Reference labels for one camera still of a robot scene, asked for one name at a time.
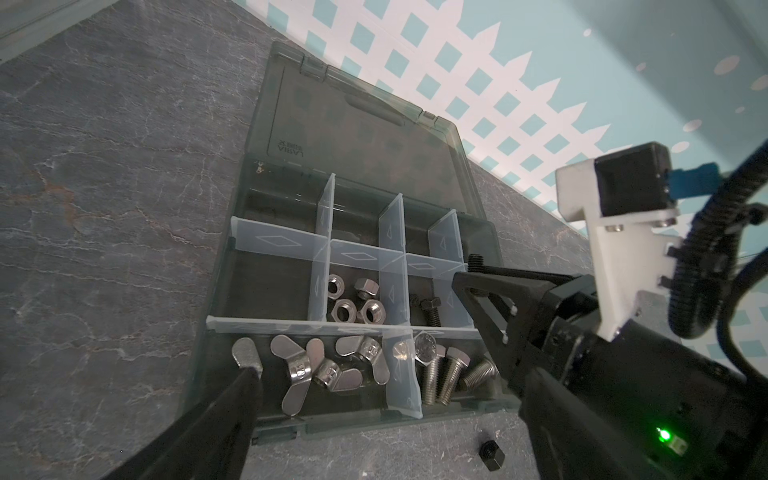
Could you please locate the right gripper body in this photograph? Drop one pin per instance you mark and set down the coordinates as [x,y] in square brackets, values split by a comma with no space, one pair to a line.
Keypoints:
[689,416]

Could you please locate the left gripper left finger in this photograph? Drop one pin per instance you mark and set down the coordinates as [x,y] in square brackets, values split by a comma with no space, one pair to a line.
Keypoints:
[210,441]

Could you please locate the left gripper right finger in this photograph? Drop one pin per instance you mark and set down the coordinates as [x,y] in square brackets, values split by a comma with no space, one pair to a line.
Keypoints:
[570,441]

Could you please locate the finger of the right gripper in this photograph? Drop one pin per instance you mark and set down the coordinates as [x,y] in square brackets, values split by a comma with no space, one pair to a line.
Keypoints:
[506,312]

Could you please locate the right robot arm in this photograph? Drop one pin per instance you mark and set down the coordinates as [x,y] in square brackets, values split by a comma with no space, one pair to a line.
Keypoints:
[707,285]

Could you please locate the silver bolt right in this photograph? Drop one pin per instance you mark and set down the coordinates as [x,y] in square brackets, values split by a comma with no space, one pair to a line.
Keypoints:
[446,370]

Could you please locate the black nut top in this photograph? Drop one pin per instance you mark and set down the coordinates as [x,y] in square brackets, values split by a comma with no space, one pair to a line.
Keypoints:
[491,455]

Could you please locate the black bolt right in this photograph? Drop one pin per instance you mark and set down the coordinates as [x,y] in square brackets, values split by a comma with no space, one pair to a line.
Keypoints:
[430,308]

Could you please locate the silver wing nut left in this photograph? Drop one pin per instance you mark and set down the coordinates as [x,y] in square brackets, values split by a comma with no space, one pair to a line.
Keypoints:
[246,355]

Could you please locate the silver wing nut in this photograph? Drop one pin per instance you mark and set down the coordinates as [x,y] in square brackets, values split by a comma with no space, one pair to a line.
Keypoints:
[360,362]
[301,364]
[246,355]

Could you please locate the silver wing nut middle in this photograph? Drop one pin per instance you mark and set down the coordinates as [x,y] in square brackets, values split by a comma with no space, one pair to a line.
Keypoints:
[301,364]

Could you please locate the silver wing nut right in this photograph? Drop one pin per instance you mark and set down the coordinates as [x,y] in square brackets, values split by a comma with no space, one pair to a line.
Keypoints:
[360,362]

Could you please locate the silver hex nut group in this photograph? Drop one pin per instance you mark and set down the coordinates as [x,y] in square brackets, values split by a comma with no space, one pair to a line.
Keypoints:
[355,303]

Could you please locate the grey plastic organizer box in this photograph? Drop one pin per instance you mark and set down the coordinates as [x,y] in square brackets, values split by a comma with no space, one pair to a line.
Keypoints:
[341,177]

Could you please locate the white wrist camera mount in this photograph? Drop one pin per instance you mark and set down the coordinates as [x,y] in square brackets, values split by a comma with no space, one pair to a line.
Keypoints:
[625,198]

